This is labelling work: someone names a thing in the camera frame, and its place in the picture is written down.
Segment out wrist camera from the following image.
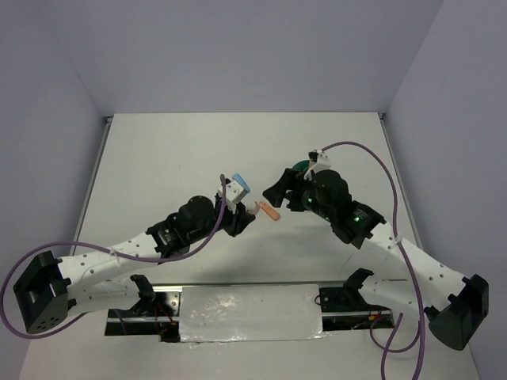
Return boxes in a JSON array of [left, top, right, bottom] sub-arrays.
[[217, 178, 249, 214], [303, 150, 331, 181]]

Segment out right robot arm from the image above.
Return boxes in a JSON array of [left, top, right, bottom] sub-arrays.
[[262, 169, 490, 351]]

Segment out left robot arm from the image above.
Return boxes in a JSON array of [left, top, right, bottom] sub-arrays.
[[13, 196, 259, 339]]

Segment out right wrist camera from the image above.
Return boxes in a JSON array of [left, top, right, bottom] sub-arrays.
[[303, 150, 331, 181]]

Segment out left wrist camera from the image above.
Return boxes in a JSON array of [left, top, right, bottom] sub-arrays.
[[217, 178, 249, 214]]

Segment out teal round desk organizer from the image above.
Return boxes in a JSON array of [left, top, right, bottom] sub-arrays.
[[292, 160, 310, 173]]

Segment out orange translucent case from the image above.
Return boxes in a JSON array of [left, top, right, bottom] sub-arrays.
[[258, 202, 280, 221]]

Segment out blue translucent case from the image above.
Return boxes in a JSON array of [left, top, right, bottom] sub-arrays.
[[232, 173, 250, 193]]

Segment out black mounting rail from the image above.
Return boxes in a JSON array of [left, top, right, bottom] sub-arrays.
[[105, 283, 394, 344]]

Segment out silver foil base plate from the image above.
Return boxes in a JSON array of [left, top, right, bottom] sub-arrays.
[[179, 284, 323, 343]]

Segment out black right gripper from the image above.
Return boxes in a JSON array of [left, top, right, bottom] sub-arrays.
[[262, 167, 334, 222]]

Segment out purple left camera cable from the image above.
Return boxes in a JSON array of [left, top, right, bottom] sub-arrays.
[[0, 176, 229, 340]]

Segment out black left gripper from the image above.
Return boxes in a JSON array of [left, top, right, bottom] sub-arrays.
[[189, 197, 255, 244]]

